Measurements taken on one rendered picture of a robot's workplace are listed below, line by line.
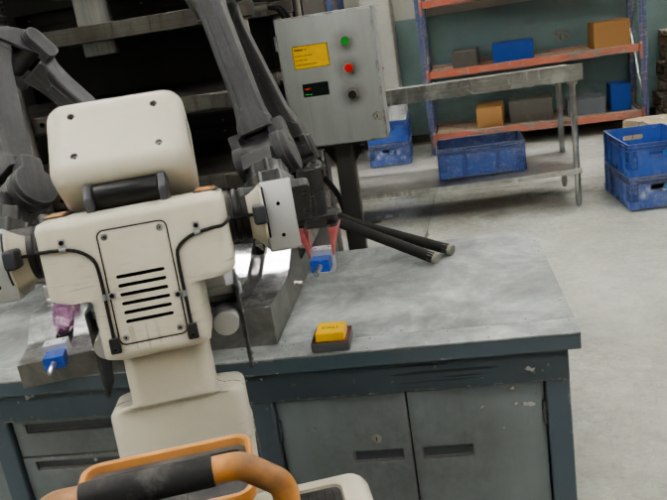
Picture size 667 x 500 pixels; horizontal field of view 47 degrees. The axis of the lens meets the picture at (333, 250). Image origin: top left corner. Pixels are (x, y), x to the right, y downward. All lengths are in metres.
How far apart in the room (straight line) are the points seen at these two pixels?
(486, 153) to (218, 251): 4.31
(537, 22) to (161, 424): 7.26
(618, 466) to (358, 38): 1.54
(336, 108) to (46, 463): 1.29
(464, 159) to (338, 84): 3.05
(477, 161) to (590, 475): 3.18
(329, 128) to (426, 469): 1.12
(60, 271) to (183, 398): 0.28
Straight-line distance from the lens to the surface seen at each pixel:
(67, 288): 1.17
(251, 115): 1.35
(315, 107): 2.39
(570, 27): 8.25
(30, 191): 1.34
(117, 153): 1.17
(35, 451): 2.00
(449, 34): 8.20
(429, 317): 1.68
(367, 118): 2.38
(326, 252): 1.71
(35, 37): 1.64
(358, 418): 1.72
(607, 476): 2.57
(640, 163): 5.12
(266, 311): 1.64
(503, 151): 5.36
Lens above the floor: 1.46
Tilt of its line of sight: 17 degrees down
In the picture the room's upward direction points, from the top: 9 degrees counter-clockwise
